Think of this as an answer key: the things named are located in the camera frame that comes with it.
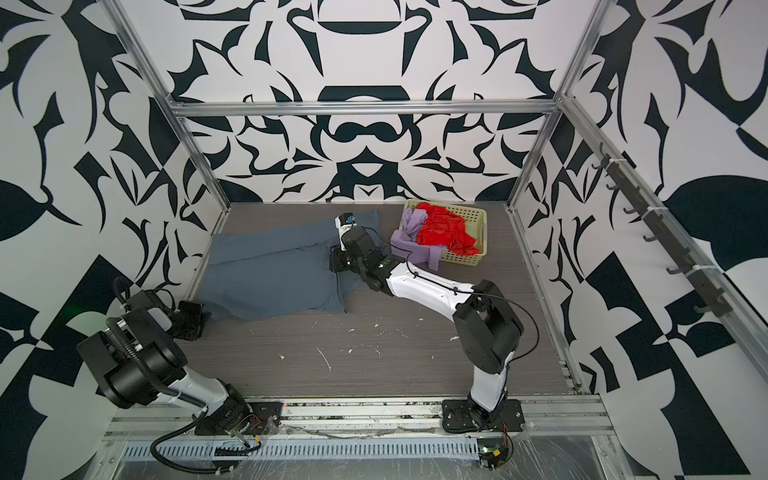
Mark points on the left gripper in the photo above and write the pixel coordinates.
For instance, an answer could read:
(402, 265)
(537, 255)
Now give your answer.
(195, 308)

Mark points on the grey t shirt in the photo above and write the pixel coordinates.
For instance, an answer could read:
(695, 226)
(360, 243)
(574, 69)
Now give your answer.
(276, 272)

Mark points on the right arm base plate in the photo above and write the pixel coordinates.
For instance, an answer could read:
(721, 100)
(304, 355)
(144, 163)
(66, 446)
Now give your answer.
(465, 416)

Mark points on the red t shirt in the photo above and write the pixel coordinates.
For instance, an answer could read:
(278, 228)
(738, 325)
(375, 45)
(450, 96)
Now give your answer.
(445, 228)

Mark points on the pale green plastic basket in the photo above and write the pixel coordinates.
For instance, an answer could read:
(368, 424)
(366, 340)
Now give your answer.
(476, 226)

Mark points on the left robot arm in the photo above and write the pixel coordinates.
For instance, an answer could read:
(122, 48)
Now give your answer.
(136, 360)

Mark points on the small electronics board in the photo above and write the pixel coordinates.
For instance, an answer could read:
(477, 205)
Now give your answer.
(493, 453)

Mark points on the aluminium frame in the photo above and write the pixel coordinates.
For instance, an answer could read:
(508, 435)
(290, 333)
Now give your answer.
(443, 101)

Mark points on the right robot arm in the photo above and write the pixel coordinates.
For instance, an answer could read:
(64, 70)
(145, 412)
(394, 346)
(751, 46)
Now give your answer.
(488, 328)

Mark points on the black coat hook rail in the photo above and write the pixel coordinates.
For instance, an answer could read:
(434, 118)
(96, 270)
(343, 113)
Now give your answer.
(659, 222)

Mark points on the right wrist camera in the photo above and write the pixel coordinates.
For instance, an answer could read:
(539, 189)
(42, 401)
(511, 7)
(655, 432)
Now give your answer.
(344, 223)

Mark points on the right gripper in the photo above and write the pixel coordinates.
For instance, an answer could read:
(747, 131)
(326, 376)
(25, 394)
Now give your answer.
(338, 259)

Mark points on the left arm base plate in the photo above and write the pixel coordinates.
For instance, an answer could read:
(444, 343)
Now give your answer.
(250, 418)

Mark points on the lilac t shirt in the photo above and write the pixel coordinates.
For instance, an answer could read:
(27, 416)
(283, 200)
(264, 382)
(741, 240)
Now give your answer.
(404, 240)

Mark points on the white slotted cable duct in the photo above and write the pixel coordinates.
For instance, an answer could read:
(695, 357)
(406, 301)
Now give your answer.
(464, 449)

